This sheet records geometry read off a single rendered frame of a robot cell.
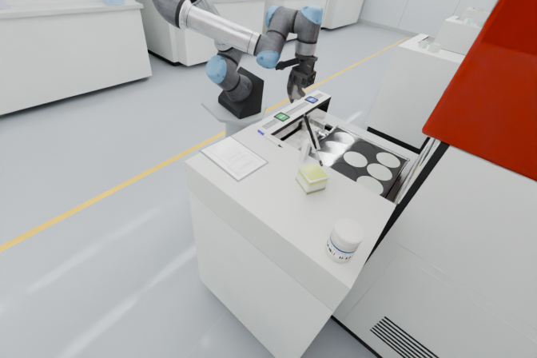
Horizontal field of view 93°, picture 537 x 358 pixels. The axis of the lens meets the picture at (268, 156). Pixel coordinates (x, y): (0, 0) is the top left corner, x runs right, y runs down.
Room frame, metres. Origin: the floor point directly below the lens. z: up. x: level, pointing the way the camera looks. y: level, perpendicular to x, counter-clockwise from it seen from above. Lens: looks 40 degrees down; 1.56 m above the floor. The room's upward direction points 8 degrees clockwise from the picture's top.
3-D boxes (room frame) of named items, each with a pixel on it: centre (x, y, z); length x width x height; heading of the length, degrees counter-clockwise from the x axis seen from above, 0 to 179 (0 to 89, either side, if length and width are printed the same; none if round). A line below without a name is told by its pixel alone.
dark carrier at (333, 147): (0.87, -0.37, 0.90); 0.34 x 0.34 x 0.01; 56
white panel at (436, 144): (0.90, -0.66, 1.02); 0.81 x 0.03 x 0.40; 146
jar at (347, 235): (0.38, -0.22, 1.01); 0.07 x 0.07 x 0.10
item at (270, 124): (1.12, -0.11, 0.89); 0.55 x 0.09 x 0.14; 146
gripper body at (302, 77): (0.98, -0.08, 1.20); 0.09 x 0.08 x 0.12; 58
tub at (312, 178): (0.60, -0.15, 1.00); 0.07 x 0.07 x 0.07; 30
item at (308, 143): (0.72, -0.14, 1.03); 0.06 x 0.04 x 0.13; 56
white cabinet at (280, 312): (0.86, -0.24, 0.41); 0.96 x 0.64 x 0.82; 146
